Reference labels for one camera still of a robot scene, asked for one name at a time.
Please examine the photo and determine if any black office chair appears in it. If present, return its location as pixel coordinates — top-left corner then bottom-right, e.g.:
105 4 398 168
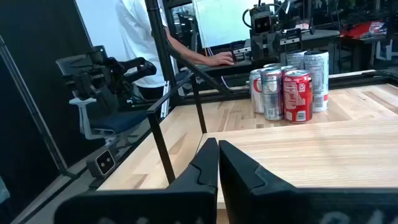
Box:
55 45 158 141

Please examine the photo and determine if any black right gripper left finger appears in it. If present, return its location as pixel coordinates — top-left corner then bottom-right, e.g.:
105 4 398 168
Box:
53 137 220 224

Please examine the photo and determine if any red plastic bag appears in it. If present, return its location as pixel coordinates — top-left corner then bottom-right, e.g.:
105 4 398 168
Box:
340 20 389 40

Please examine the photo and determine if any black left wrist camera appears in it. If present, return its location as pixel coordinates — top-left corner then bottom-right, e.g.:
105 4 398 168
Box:
252 11 274 35

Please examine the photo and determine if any person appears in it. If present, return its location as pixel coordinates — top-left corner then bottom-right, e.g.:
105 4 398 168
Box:
114 0 236 101

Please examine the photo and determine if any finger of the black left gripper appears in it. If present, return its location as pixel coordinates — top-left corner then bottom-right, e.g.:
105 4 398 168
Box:
279 28 303 53
230 40 253 62

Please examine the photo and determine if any black table-level camera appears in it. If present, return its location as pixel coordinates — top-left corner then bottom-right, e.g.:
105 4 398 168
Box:
86 148 116 179

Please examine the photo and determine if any whiteboard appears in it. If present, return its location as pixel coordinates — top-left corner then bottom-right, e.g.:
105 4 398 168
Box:
192 0 276 50

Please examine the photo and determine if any slim silver blue can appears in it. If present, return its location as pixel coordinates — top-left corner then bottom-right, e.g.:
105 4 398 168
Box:
260 67 284 121

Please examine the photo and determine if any tall white energy drink can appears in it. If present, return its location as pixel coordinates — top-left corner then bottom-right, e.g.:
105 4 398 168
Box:
285 49 307 71
303 49 330 113

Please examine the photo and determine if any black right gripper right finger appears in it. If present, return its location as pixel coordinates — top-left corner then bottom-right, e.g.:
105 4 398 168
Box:
218 139 398 224

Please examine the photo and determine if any grey desk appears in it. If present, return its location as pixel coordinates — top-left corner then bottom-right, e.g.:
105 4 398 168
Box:
183 29 340 94

